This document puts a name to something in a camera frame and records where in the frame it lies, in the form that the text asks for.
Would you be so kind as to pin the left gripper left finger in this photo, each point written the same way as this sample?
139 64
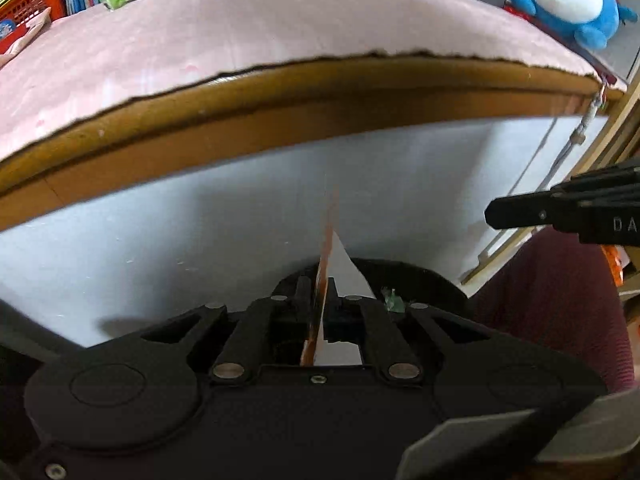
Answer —
272 331

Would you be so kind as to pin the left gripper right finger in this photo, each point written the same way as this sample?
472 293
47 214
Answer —
365 322

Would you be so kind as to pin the orange package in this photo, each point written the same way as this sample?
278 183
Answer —
335 268

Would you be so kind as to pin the black trash bin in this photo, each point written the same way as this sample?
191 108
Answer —
389 281

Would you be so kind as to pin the red pink cloth pouch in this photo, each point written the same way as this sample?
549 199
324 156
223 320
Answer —
28 33

